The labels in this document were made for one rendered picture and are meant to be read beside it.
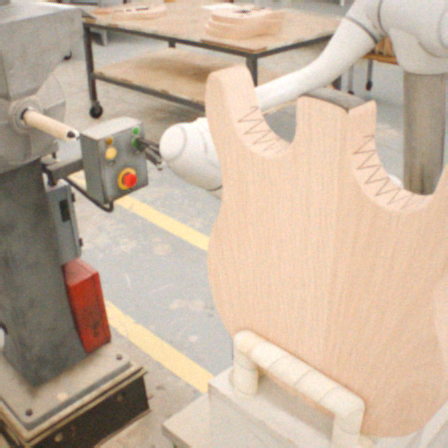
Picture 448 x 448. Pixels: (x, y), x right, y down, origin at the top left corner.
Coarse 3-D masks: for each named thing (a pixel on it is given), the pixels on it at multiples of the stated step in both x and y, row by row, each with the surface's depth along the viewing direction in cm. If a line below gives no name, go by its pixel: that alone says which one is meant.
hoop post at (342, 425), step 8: (336, 416) 63; (360, 416) 62; (336, 424) 63; (344, 424) 62; (352, 424) 62; (360, 424) 63; (336, 432) 64; (344, 432) 63; (352, 432) 63; (336, 440) 64; (344, 440) 64; (352, 440) 64
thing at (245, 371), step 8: (240, 352) 72; (240, 360) 73; (248, 360) 73; (240, 368) 74; (248, 368) 74; (256, 368) 75; (240, 376) 75; (248, 376) 74; (256, 376) 76; (240, 384) 75; (248, 384) 75; (256, 384) 76; (240, 392) 76; (248, 392) 76; (256, 392) 77
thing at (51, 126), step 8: (32, 112) 130; (32, 120) 128; (40, 120) 126; (48, 120) 124; (40, 128) 126; (48, 128) 123; (56, 128) 121; (64, 128) 120; (72, 128) 120; (56, 136) 122; (64, 136) 119
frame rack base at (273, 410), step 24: (216, 384) 79; (264, 384) 79; (216, 408) 81; (240, 408) 76; (264, 408) 75; (288, 408) 75; (312, 408) 75; (216, 432) 84; (240, 432) 79; (264, 432) 74; (288, 432) 71; (312, 432) 71
